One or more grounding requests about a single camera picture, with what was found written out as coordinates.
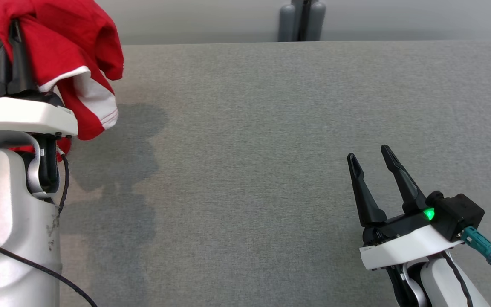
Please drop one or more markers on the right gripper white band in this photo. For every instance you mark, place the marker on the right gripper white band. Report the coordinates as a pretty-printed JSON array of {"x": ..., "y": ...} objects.
[{"x": 403, "y": 249}]

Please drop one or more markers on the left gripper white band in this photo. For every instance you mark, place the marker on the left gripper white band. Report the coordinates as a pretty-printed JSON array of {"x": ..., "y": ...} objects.
[{"x": 24, "y": 115}]

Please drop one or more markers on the red shorts white stripe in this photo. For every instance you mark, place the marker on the red shorts white stripe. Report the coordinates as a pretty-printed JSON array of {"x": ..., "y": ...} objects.
[{"x": 58, "y": 34}]

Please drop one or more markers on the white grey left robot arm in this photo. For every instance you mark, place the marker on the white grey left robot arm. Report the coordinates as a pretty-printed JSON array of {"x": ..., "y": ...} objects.
[{"x": 7, "y": 234}]

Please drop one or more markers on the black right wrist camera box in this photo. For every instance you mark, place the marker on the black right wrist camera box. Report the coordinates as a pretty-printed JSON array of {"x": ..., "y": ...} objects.
[{"x": 458, "y": 213}]

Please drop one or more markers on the teal right camera connector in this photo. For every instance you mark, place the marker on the teal right camera connector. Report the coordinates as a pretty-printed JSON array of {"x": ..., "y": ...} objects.
[{"x": 480, "y": 245}]

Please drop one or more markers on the grey cylindrical post foot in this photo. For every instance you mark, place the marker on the grey cylindrical post foot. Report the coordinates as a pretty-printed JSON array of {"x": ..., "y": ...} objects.
[
  {"x": 317, "y": 21},
  {"x": 287, "y": 23}
]

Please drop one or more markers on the grey metal post base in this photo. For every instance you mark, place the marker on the grey metal post base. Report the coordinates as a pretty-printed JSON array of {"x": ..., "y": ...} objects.
[{"x": 303, "y": 21}]

